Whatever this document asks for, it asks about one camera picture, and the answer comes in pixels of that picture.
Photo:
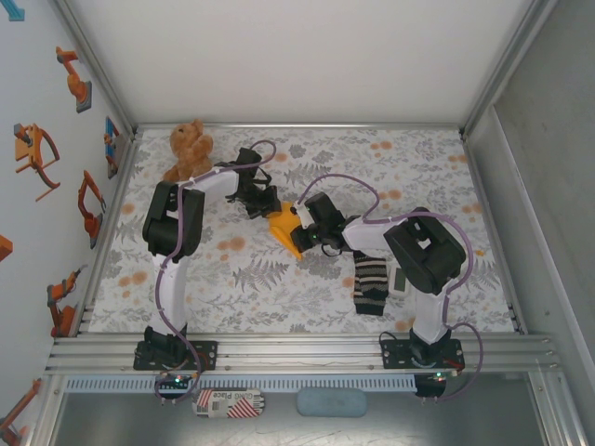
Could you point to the floral grey orange table mat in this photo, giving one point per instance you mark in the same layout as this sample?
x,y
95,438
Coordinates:
x,y
279,297

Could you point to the orange cloth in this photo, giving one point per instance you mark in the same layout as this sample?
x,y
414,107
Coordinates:
x,y
283,227

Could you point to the brown teddy bear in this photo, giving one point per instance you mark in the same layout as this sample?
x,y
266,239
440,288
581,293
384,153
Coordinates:
x,y
190,148

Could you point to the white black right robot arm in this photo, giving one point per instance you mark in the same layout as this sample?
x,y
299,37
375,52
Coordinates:
x,y
427,260

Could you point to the white digital timer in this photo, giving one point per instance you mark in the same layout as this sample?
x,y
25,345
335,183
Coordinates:
x,y
400,282

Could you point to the orange gripper claw sticker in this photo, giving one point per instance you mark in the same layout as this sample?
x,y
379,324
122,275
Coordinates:
x,y
28,151

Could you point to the aluminium back rail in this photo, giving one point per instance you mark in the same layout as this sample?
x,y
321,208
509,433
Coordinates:
x,y
297,126

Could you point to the aluminium front rail beam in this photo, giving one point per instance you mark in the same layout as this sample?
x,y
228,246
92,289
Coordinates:
x,y
297,353

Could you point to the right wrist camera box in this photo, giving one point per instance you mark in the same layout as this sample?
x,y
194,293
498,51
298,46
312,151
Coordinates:
x,y
325,209

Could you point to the blue orange machine sticker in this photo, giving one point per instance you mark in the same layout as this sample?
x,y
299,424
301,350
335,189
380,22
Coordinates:
x,y
110,135

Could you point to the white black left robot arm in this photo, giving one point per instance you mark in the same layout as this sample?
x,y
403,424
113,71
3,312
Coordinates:
x,y
160,223

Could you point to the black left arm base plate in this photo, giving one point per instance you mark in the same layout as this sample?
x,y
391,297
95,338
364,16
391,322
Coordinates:
x,y
210,353

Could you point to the aluminium frame post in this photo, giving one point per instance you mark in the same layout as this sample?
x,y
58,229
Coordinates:
x,y
99,69
501,69

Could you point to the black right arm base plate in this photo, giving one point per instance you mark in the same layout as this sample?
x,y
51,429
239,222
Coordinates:
x,y
390,355

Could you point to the blue grey oval sponge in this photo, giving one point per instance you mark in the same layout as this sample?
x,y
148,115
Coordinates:
x,y
332,402

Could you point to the red white printed pouch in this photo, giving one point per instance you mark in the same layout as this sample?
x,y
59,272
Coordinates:
x,y
232,404

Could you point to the black beige striped sock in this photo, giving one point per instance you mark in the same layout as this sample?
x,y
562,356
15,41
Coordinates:
x,y
369,283

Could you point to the blue wall sticker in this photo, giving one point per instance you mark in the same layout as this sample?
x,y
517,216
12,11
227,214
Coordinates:
x,y
16,14

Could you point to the aluminium side rail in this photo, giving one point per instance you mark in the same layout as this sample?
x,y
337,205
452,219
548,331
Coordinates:
x,y
119,190
482,186

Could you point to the orange block sticker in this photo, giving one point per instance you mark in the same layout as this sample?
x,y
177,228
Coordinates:
x,y
4,248

